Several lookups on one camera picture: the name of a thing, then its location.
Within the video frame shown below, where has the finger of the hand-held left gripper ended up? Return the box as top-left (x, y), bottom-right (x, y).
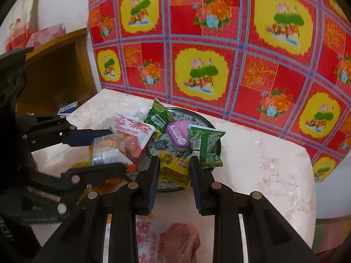
top-left (30, 162), bottom-right (128, 221)
top-left (19, 114), bottom-right (114, 152)

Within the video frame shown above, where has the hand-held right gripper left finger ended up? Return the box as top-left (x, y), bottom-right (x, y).
top-left (33, 156), bottom-right (161, 263)

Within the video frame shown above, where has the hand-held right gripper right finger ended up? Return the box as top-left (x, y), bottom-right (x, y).
top-left (189, 156), bottom-right (320, 263)

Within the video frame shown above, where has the orange snack packet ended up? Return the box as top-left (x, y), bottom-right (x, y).
top-left (70, 161), bottom-right (138, 195)

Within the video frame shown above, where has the yellow snack packet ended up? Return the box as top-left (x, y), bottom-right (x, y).
top-left (158, 151), bottom-right (192, 189)

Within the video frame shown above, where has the green snack packet red label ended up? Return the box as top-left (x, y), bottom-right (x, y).
top-left (199, 131), bottom-right (224, 168)

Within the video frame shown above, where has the patterned ceramic plate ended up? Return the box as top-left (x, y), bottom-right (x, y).
top-left (143, 107), bottom-right (222, 193)

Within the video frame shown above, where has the pink white drink pouch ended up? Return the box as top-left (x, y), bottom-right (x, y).
top-left (110, 110), bottom-right (157, 165)
top-left (106, 215), bottom-right (214, 263)

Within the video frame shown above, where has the purple candy tin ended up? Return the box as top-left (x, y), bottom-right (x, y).
top-left (166, 121), bottom-right (191, 151)

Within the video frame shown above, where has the blue white box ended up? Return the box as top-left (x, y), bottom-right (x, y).
top-left (57, 101), bottom-right (80, 116)

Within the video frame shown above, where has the wooden cabinet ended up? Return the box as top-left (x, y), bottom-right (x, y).
top-left (16, 27), bottom-right (99, 116)

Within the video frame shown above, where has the pink patterned box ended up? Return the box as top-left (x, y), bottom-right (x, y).
top-left (26, 24), bottom-right (66, 48)

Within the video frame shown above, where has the pink floral curtain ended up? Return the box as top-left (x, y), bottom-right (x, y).
top-left (5, 0), bottom-right (41, 52)

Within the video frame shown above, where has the red floral printed cloth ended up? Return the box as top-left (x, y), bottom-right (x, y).
top-left (88, 0), bottom-right (351, 183)

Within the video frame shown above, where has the colourful patterned blanket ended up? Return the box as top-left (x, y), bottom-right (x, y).
top-left (315, 216), bottom-right (351, 255)

